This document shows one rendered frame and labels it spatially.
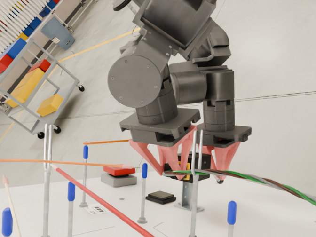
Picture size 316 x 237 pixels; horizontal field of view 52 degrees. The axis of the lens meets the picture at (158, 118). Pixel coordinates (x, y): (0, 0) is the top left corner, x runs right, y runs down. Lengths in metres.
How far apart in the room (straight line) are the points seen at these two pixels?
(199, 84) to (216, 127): 0.09
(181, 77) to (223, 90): 0.08
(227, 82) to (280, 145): 1.44
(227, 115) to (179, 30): 0.23
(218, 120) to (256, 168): 1.40
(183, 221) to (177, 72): 0.24
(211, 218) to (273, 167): 1.41
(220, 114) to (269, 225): 0.19
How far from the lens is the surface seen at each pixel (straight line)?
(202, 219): 0.51
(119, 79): 0.34
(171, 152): 0.42
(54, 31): 7.31
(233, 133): 0.56
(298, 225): 0.55
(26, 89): 4.33
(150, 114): 0.42
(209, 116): 0.58
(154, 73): 0.33
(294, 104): 2.14
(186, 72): 0.55
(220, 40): 0.58
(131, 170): 0.67
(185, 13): 0.39
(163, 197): 0.57
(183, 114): 0.44
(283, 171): 1.88
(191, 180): 0.51
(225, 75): 0.57
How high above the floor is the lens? 1.47
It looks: 31 degrees down
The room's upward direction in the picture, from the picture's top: 46 degrees counter-clockwise
